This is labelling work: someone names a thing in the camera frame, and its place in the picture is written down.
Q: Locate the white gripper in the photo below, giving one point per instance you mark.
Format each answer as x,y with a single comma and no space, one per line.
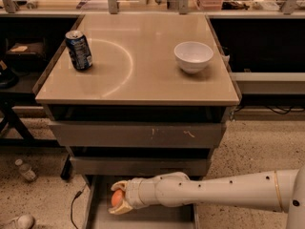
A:
135,193

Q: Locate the orange fruit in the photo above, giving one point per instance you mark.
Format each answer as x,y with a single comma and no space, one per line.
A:
117,196

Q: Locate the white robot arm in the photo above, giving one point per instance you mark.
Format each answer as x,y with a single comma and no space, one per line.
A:
280,191

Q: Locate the open bottom drawer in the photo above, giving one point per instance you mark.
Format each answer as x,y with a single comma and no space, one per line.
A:
154,217

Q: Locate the middle grey drawer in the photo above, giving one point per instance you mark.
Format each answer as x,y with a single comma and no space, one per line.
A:
139,167

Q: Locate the grey drawer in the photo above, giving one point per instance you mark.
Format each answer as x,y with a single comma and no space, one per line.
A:
142,135
139,167

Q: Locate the top grey drawer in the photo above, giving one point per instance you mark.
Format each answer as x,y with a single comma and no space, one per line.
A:
142,135

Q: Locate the grey drawer cabinet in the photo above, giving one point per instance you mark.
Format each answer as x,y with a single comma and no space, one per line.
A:
135,79

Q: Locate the clear plastic bottle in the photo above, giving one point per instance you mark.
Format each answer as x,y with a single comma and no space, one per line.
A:
25,170

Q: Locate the white shoe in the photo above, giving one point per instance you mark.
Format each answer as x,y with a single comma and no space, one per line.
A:
22,222

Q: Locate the blue soda can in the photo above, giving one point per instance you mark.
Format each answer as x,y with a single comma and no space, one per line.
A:
79,50

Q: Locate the white ceramic bowl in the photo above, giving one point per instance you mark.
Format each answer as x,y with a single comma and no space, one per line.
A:
192,57

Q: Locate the black round object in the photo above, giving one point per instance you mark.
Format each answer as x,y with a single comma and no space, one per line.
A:
7,77

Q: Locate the black side table frame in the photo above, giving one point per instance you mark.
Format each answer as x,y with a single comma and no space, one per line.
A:
10,118

